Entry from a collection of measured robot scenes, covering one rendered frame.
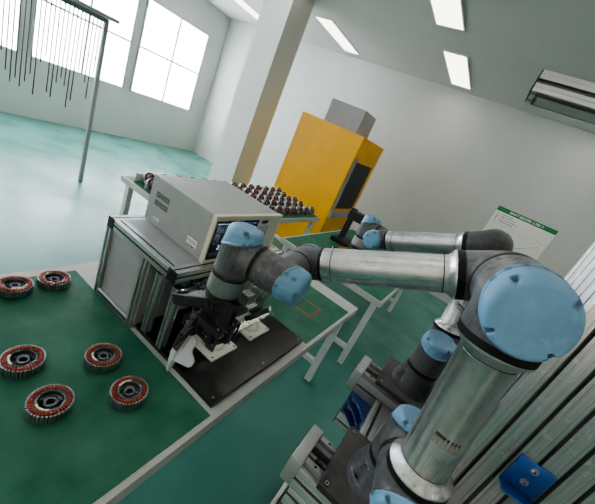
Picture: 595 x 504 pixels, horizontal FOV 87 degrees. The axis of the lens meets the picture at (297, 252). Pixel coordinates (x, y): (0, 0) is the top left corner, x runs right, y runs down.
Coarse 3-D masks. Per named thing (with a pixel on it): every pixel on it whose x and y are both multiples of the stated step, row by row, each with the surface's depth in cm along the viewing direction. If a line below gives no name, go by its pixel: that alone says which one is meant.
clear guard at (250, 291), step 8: (192, 280) 118; (200, 280) 120; (200, 288) 116; (248, 288) 129; (256, 288) 132; (240, 296) 122; (248, 296) 124; (256, 296) 126; (264, 296) 129; (248, 304) 119; (256, 304) 123; (264, 304) 127; (240, 312) 114; (248, 312) 118; (272, 312) 130; (240, 320) 113; (256, 320) 120; (240, 328) 112
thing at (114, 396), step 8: (136, 376) 106; (112, 384) 100; (120, 384) 101; (128, 384) 103; (136, 384) 104; (144, 384) 104; (112, 392) 97; (136, 392) 103; (144, 392) 101; (112, 400) 96; (120, 400) 96; (128, 400) 97; (136, 400) 98; (144, 400) 101; (120, 408) 96; (128, 408) 97
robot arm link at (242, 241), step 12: (228, 228) 60; (240, 228) 60; (252, 228) 62; (228, 240) 60; (240, 240) 59; (252, 240) 59; (228, 252) 60; (240, 252) 59; (252, 252) 59; (216, 264) 62; (228, 264) 60; (240, 264) 59; (216, 276) 62; (228, 276) 61; (240, 276) 62
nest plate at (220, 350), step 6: (198, 336) 134; (198, 342) 131; (198, 348) 129; (204, 348) 129; (216, 348) 132; (222, 348) 134; (228, 348) 135; (234, 348) 137; (204, 354) 128; (210, 354) 128; (216, 354) 129; (222, 354) 131; (210, 360) 126
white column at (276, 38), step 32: (288, 0) 420; (256, 32) 450; (288, 32) 438; (256, 64) 456; (288, 64) 470; (256, 96) 462; (224, 128) 500; (256, 128) 487; (224, 160) 507; (256, 160) 526
